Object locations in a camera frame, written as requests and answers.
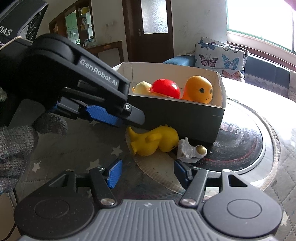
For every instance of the glass jar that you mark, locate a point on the glass jar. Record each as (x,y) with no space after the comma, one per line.
(92,40)
(86,43)

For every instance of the orange alien toy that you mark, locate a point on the orange alien toy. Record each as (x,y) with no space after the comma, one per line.
(196,89)

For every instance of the yellow rubber duck toy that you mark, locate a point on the yellow rubber duck toy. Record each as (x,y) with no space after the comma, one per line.
(157,140)

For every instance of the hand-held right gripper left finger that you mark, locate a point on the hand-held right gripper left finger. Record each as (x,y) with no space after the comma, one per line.
(115,173)

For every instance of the grey sofa cushion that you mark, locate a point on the grey sofa cushion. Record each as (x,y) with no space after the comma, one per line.
(292,84)

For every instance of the green framed window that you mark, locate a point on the green framed window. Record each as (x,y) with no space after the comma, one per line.
(261,18)

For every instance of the red ball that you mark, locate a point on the red ball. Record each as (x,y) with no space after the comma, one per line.
(165,89)

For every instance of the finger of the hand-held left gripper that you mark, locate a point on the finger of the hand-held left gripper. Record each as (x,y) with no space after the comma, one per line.
(135,117)
(101,115)

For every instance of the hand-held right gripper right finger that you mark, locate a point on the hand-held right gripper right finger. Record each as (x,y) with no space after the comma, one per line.
(181,172)

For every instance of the round black glass cooktop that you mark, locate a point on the round black glass cooktop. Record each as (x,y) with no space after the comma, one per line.
(242,143)

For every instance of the blue sofa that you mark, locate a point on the blue sofa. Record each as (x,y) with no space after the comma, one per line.
(263,67)

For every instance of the wooden display cabinet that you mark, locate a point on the wooden display cabinet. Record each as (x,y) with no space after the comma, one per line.
(74,20)

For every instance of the yellow plush toy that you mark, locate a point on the yellow plush toy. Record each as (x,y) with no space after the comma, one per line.
(142,88)

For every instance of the grey star quilted mat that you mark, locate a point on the grey star quilted mat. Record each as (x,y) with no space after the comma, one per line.
(284,176)

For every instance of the dark wooden side table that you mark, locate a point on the dark wooden side table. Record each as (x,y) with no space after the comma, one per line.
(108,49)

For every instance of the dark wooden door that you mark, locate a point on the dark wooden door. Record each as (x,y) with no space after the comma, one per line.
(148,32)

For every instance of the butterfly print pillow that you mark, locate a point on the butterfly print pillow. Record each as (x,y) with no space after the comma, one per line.
(232,75)
(219,56)
(211,40)

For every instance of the grey cardboard box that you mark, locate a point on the grey cardboard box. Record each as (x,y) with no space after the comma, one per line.
(180,118)

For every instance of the white astronaut figurine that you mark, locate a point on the white astronaut figurine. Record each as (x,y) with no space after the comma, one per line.
(189,150)

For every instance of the person's left hand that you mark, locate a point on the person's left hand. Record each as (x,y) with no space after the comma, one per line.
(16,148)

